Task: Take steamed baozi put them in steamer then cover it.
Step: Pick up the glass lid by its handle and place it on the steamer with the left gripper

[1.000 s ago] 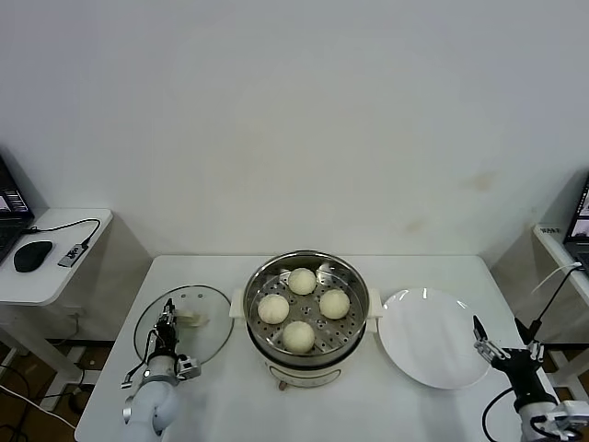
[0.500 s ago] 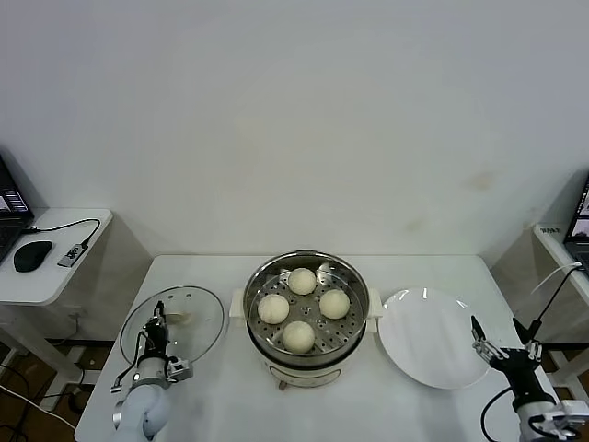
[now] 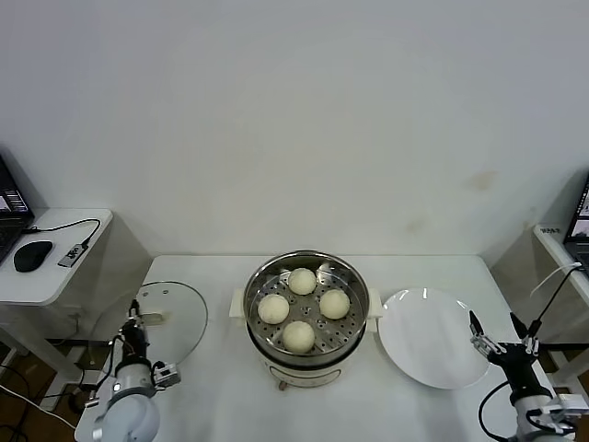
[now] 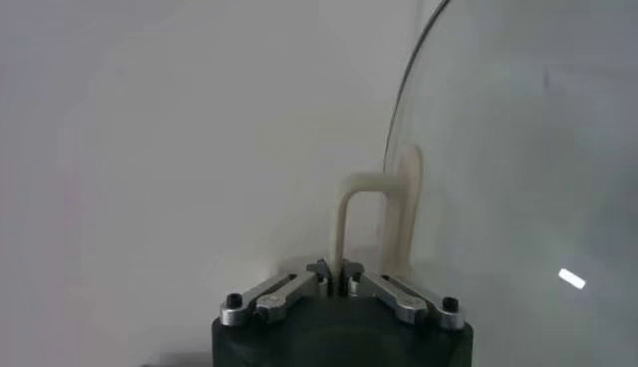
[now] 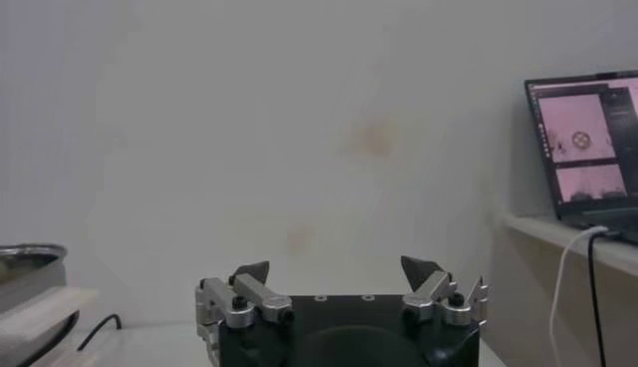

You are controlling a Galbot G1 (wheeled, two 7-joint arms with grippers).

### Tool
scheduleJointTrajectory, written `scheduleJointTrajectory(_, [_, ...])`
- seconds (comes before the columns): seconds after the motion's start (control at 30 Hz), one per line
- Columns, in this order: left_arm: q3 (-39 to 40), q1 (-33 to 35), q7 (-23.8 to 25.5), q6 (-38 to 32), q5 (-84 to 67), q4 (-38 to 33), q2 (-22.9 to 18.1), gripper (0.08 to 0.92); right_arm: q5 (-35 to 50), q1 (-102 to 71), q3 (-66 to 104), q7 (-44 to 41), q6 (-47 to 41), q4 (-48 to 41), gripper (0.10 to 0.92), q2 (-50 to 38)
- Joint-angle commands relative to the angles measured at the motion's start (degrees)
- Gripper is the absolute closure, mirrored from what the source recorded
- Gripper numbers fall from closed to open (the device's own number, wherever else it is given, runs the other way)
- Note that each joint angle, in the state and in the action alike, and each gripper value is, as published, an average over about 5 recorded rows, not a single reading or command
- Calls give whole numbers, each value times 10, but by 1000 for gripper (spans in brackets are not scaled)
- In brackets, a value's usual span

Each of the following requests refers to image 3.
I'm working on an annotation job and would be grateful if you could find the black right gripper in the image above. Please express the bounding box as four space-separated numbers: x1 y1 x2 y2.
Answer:
468 310 551 401

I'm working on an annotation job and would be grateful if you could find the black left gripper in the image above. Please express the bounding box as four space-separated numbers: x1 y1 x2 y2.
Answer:
120 298 151 365

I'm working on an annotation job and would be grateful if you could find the glass lid with cream handle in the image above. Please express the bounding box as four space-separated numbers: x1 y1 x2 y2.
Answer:
136 280 209 369

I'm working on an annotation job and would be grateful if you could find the white steamed baozi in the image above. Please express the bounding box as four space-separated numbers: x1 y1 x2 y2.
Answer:
282 320 317 355
288 267 318 296
257 294 290 325
318 289 352 320

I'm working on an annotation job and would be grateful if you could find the perforated steel steamer basket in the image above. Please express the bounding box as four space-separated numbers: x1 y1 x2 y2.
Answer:
228 250 385 365

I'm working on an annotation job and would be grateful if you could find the white side table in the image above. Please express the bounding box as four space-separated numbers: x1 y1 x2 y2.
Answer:
0 207 156 386
490 223 589 388

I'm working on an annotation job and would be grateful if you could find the white round plate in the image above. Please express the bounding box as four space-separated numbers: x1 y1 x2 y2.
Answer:
380 287 491 391

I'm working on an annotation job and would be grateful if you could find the grey usb hub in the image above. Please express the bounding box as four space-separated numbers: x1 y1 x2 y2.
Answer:
57 245 88 269

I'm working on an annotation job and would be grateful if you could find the black computer mouse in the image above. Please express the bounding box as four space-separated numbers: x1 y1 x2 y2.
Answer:
12 240 54 273

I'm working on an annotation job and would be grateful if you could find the black open laptop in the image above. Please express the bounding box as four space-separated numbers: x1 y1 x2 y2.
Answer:
561 169 589 273
0 146 36 268

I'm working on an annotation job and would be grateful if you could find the cream electric cooker base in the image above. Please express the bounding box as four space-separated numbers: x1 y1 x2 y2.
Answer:
246 321 379 392

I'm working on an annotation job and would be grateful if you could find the black laptop cable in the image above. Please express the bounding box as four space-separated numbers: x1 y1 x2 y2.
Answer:
533 265 589 331

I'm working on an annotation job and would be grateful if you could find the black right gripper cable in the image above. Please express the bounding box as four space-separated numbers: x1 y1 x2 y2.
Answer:
478 381 519 441

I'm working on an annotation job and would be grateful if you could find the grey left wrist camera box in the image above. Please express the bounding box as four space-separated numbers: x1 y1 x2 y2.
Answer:
151 361 183 390

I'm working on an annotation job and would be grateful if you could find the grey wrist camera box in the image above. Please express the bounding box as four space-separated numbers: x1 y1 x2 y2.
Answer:
151 361 183 390
528 393 589 432

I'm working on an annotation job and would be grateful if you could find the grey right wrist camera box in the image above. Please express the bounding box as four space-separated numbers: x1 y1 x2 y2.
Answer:
528 393 589 432

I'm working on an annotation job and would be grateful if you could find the white laptop cable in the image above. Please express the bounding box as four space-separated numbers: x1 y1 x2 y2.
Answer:
529 261 583 299

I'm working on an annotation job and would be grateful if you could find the black usb hub cable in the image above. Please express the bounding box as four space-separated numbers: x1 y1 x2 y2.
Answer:
23 217 101 248

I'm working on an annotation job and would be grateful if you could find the white floor cable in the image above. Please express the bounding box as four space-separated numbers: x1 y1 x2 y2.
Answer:
0 384 77 430

